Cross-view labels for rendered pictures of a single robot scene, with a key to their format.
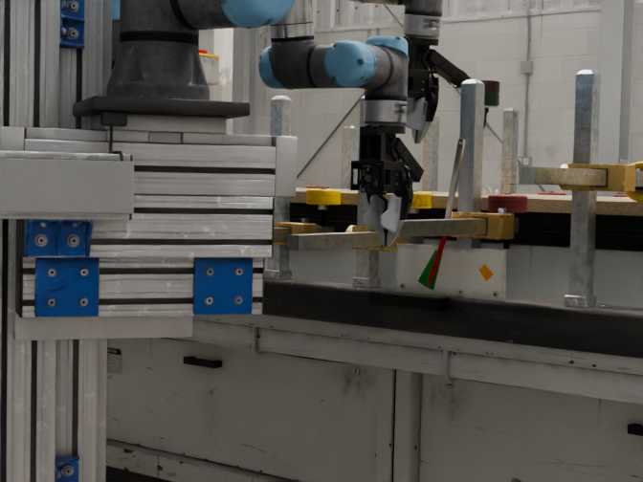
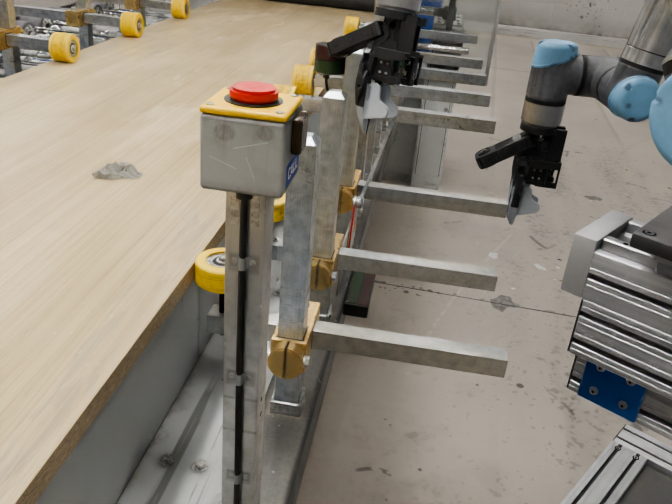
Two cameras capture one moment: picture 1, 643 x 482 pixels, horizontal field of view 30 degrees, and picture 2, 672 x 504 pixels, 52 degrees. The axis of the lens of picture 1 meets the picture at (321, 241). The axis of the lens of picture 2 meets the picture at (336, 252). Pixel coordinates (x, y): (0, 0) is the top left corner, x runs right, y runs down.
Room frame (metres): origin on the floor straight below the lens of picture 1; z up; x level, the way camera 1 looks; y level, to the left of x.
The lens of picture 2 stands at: (3.11, 0.82, 1.37)
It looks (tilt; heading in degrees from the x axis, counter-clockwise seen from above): 26 degrees down; 238
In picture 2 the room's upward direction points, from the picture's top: 5 degrees clockwise
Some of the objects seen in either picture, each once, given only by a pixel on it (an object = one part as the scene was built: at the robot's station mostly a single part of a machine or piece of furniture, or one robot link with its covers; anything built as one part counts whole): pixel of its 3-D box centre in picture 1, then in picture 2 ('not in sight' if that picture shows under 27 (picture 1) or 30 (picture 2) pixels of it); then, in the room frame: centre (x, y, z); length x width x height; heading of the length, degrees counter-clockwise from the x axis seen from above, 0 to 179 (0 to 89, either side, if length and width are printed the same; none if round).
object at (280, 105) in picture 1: (279, 202); (294, 303); (2.73, 0.10, 0.88); 0.04 x 0.04 x 0.48; 52
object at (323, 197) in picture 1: (323, 211); (223, 291); (2.79, 0.00, 0.85); 0.08 x 0.08 x 0.11
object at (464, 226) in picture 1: (455, 228); (400, 195); (2.31, -0.26, 0.84); 0.43 x 0.03 x 0.04; 142
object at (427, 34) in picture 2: not in sight; (413, 32); (1.43, -1.48, 0.95); 0.50 x 0.04 x 0.04; 142
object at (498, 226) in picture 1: (478, 225); (343, 190); (2.41, -0.32, 0.85); 0.14 x 0.06 x 0.05; 52
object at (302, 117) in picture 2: not in sight; (299, 133); (2.86, 0.33, 1.20); 0.03 x 0.01 x 0.03; 52
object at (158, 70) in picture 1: (158, 69); not in sight; (1.78, 0.25, 1.09); 0.15 x 0.15 x 0.10
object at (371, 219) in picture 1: (374, 220); (524, 207); (2.12, -0.09, 0.86); 0.06 x 0.03 x 0.09; 142
